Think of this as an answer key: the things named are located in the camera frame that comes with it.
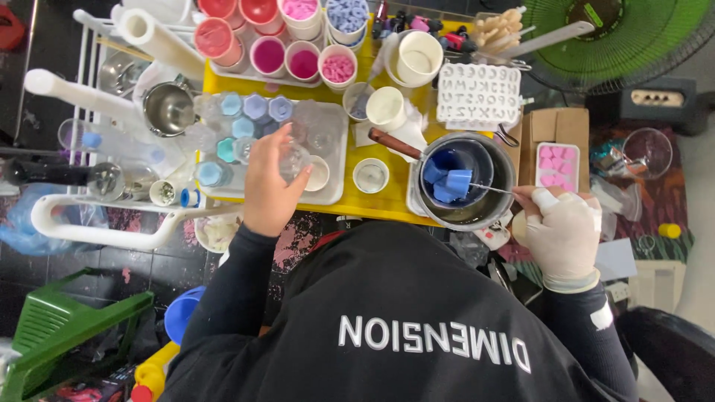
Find white box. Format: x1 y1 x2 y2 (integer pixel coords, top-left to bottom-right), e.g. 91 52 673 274
627 259 688 312

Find white plastic rack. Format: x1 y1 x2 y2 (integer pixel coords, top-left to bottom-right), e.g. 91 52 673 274
30 8 244 252

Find yellow and red bottle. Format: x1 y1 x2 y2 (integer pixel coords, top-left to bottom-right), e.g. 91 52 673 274
130 340 181 402

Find black handled metal tool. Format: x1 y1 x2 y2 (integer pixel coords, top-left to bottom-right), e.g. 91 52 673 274
2 159 127 203

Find pink heart mold tray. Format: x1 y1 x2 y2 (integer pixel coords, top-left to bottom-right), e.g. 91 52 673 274
535 142 581 193

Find clear plastic bottle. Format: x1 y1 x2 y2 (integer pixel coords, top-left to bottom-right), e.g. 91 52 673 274
57 118 166 166

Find white paper roll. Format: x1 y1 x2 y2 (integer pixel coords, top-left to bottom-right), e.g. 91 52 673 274
111 6 207 82

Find black chair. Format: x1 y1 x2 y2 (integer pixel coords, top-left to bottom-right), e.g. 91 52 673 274
616 305 715 402

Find group of glass candle jars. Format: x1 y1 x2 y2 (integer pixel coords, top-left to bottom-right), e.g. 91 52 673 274
194 92 343 191

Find clear plastic bags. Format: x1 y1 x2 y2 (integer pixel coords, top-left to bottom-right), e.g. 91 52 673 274
589 172 644 225

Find small cup of wick tabs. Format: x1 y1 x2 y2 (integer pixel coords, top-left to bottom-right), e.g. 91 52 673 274
149 179 179 208

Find blue plastic bag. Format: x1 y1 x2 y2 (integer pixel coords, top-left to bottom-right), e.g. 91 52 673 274
0 183 108 258

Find large white cup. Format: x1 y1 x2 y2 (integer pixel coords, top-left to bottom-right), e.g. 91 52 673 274
394 30 445 88

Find red object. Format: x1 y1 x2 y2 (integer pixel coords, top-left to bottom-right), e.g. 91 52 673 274
0 4 26 52

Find white tissue paper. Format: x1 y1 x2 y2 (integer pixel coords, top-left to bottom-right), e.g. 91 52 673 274
354 99 429 164

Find bundle of wooden sticks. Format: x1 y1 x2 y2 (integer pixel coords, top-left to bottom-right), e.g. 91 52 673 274
471 6 527 55

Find person's black printed shirt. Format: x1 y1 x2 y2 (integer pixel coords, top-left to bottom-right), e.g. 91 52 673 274
159 220 640 402

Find white letter silicone mold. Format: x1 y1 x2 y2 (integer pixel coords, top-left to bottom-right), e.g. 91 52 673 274
435 63 524 126

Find group of coloured wax cups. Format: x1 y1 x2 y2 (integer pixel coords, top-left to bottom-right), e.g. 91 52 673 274
193 0 371 93

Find small cup with blue wax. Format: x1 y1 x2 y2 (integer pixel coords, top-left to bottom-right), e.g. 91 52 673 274
342 82 375 123

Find small white wax cup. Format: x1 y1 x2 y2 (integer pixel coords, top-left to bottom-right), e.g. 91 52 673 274
304 155 331 193
352 158 391 195

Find green plastic stool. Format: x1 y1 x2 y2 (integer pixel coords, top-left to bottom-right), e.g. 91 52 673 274
0 267 155 402

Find blue plastic cup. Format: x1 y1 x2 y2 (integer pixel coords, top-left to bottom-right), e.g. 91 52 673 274
163 285 207 346

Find group of dye bottles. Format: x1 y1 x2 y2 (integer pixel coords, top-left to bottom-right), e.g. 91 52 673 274
371 1 477 54

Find long white tube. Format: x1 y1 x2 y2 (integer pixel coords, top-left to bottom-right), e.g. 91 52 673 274
23 68 147 127

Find blue wax blocks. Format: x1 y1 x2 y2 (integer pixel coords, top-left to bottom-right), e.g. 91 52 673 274
422 159 474 204

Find large steel pot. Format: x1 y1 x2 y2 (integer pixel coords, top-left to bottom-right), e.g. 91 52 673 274
409 132 518 232

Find steel bowl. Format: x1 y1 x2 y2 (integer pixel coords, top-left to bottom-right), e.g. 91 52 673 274
97 51 149 97

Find clear glass beaker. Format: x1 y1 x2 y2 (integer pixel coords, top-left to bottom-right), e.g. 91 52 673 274
621 127 674 181

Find patterned floor mat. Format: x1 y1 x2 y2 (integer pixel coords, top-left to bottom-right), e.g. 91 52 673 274
496 125 697 288

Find person's right hand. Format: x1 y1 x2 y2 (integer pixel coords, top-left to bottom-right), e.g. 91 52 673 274
511 185 603 293

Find white paper cup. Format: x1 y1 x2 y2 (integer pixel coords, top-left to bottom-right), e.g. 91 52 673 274
365 86 408 133

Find thin metal stirring rod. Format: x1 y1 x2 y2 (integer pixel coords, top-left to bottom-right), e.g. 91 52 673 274
468 181 517 195

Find person's left hand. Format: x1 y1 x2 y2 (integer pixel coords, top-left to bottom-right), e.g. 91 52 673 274
243 123 314 239

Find white bowl of wax scraps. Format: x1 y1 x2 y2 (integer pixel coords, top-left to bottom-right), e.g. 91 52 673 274
193 214 241 254

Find small pot with wooden handle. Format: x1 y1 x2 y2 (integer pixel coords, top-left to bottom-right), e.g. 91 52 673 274
368 127 496 209

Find green electric fan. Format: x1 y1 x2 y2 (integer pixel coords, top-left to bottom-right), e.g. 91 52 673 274
521 0 715 95

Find cardboard box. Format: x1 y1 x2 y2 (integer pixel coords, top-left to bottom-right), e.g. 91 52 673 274
518 107 591 194

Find grey metal spatula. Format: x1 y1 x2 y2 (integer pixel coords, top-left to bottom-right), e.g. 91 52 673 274
504 20 596 60

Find clear glass jar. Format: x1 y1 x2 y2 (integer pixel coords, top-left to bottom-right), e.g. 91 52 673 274
277 141 311 185

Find white plastic tray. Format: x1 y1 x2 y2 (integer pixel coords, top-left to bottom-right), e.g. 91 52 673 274
194 98 350 207

